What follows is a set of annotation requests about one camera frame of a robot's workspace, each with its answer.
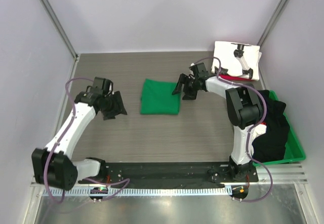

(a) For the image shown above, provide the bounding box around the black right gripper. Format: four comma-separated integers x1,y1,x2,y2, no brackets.
172,73,198,100

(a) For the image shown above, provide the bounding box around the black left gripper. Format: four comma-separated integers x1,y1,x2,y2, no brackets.
100,91,127,120

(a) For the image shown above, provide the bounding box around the green t shirt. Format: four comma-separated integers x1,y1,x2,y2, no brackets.
140,79,181,115

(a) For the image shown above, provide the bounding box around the green plastic bin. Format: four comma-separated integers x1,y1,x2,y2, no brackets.
264,90,306,165

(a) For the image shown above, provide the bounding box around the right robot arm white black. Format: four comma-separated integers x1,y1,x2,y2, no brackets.
172,63,266,181

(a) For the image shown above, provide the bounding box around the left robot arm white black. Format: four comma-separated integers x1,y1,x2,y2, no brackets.
31,77,127,191

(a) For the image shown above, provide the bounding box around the folded red t shirt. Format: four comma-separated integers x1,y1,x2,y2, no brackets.
219,74,253,81

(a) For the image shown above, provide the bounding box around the folded white printed t shirt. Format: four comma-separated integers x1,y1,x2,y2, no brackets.
211,41,262,81

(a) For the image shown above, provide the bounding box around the white t shirt in bin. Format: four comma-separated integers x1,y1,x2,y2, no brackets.
251,123,267,154

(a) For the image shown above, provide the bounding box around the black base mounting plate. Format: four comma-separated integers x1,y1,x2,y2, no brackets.
91,162,259,190

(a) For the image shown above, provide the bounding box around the black t shirt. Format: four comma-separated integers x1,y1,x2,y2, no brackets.
252,90,290,163

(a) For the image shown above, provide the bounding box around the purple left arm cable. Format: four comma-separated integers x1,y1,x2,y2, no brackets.
45,77,131,204

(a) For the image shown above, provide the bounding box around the white slotted cable duct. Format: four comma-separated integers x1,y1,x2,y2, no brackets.
42,187,232,197

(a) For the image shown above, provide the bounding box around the aluminium frame rail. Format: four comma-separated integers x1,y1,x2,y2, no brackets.
29,164,308,187

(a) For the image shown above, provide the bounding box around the left aluminium corner post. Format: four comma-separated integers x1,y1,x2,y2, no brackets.
39,0,78,61

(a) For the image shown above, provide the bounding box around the aluminium corner post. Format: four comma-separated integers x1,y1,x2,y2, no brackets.
258,0,290,47
39,0,78,61

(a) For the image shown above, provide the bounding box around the right aluminium corner post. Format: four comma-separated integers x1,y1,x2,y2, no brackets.
258,0,290,47

